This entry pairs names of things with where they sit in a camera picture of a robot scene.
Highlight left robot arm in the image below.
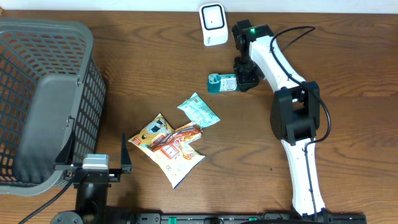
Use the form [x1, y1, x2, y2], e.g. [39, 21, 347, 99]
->
[51, 132, 134, 224]

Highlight grey plastic shopping basket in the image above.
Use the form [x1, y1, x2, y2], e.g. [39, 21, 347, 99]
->
[1, 18, 106, 196]

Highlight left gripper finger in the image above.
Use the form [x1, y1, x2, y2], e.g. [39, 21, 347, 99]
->
[121, 133, 132, 170]
[55, 130, 76, 165]

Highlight red orange snack bar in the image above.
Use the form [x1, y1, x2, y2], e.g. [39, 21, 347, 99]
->
[150, 121, 203, 152]

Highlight large yellow snack bag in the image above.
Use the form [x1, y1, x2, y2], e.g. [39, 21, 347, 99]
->
[128, 113, 205, 188]

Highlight white barcode scanner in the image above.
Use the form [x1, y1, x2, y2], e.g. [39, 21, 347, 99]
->
[198, 2, 228, 47]

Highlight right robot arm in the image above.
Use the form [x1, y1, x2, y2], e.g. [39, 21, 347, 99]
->
[231, 20, 327, 221]

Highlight light teal snack packet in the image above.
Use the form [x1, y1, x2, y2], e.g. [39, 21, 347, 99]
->
[177, 93, 221, 128]

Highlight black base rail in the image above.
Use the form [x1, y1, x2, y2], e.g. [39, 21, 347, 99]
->
[132, 212, 367, 224]

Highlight blue mouthwash bottle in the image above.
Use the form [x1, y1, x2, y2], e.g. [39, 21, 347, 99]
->
[207, 73, 239, 94]

